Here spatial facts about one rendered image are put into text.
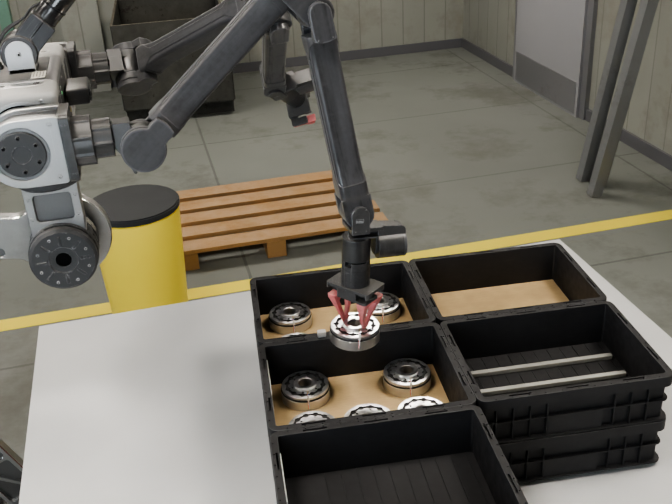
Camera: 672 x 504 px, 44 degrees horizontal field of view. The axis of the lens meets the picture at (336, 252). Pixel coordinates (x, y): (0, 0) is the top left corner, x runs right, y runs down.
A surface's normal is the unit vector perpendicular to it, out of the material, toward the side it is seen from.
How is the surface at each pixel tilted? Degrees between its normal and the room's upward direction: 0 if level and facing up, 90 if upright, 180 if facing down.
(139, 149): 83
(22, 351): 0
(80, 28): 90
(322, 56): 92
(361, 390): 0
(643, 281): 0
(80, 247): 90
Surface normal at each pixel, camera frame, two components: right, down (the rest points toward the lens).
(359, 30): 0.25, 0.43
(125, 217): -0.05, -0.89
